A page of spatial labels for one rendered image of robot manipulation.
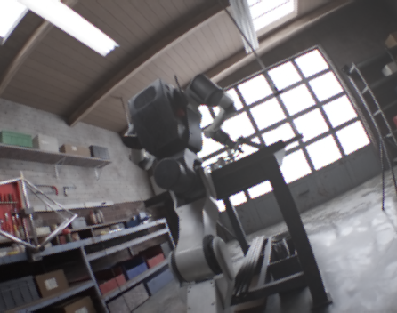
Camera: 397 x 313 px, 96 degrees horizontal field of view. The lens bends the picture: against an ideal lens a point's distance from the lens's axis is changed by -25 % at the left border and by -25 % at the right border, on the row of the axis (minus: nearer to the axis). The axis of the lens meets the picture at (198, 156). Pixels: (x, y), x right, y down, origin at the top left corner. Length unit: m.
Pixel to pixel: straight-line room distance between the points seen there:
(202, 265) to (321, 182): 3.89
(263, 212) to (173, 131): 3.68
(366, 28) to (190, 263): 5.60
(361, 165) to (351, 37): 2.66
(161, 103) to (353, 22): 5.23
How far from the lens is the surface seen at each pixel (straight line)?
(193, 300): 0.78
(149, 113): 1.00
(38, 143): 2.99
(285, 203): 1.17
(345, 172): 4.61
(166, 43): 3.21
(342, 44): 5.34
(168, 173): 0.83
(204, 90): 1.07
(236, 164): 1.09
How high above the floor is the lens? 0.71
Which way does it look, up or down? 13 degrees up
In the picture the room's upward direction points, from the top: 22 degrees counter-clockwise
